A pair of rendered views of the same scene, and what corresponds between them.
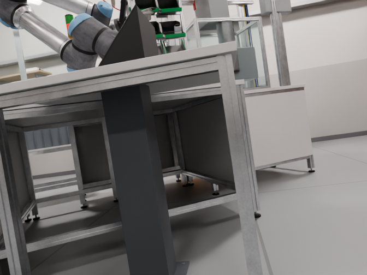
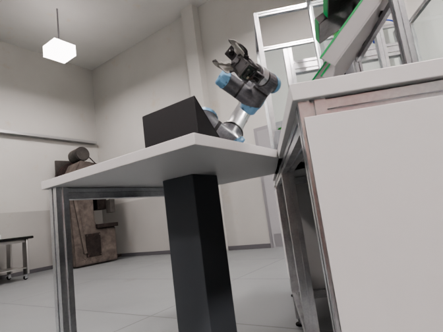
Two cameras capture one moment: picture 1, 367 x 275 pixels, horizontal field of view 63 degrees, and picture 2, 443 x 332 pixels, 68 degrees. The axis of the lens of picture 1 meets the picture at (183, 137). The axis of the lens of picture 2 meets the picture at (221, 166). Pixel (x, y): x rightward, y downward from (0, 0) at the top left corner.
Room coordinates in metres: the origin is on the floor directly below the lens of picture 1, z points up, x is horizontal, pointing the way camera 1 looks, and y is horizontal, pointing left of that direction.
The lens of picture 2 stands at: (1.95, -0.95, 0.66)
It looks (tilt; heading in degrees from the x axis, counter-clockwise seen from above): 9 degrees up; 115
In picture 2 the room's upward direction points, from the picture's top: 8 degrees counter-clockwise
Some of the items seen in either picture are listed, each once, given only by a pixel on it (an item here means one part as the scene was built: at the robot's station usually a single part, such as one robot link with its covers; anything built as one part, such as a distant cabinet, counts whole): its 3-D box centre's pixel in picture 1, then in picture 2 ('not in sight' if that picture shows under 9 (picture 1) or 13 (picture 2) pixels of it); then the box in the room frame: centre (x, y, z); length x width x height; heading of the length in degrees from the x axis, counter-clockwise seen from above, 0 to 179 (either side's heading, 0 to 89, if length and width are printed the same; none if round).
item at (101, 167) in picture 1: (177, 144); not in sight; (3.34, 0.08, 0.43); 2.20 x 0.38 x 0.86; 109
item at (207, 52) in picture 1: (129, 84); (199, 172); (1.31, 0.20, 0.84); 0.90 x 0.70 x 0.03; 81
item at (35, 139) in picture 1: (45, 137); not in sight; (3.59, 1.62, 0.73); 0.62 x 0.42 x 0.23; 109
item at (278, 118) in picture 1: (243, 137); not in sight; (3.04, -0.60, 0.43); 1.11 x 0.68 x 0.86; 109
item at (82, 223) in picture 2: not in sight; (90, 205); (-4.01, 4.46, 1.28); 1.34 x 1.16 x 2.57; 81
